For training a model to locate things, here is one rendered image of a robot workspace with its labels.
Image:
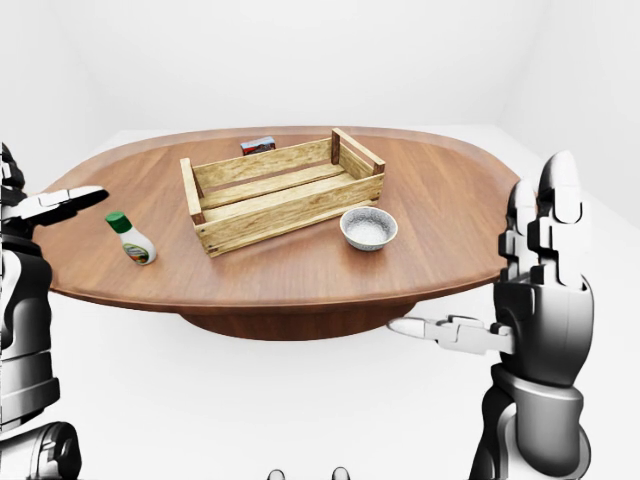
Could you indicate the small dark rounded shape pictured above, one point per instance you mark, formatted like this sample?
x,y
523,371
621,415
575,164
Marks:
x,y
276,474
341,473

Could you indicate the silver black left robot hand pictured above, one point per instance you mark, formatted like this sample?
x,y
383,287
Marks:
x,y
25,295

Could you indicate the grey patterned bowl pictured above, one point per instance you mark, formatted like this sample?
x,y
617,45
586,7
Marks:
x,y
368,228

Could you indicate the small printed food box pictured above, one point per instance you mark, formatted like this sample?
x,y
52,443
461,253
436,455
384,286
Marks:
x,y
258,145

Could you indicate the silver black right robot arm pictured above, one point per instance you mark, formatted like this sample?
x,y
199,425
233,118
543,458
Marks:
x,y
535,430

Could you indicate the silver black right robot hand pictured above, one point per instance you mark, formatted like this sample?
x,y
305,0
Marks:
x,y
550,310

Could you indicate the wooden slat tray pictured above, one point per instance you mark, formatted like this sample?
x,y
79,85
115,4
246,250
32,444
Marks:
x,y
280,192

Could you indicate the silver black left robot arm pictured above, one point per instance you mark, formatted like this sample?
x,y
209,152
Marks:
x,y
27,400

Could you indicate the white green-capped salad dressing bottle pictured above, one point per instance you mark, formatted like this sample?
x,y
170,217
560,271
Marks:
x,y
135,242

